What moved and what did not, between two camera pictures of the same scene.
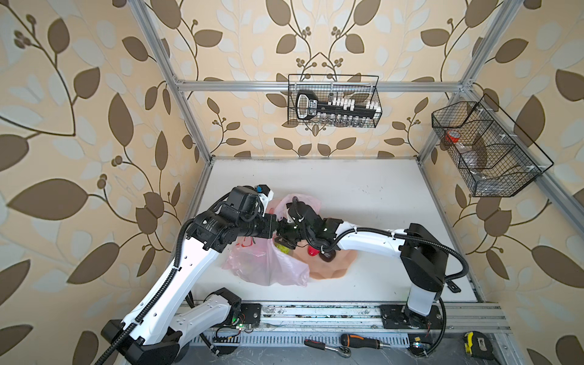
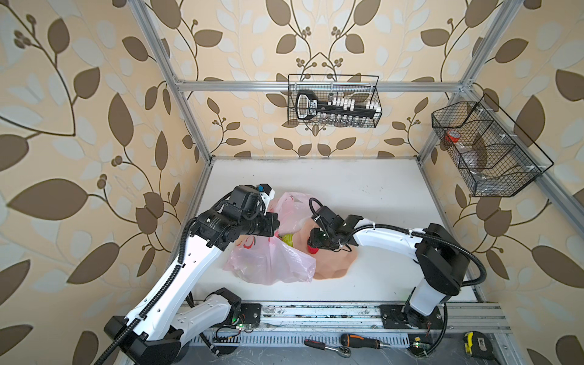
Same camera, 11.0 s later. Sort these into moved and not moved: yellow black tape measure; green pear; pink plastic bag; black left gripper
Moved: green pear
Not moved: yellow black tape measure; pink plastic bag; black left gripper
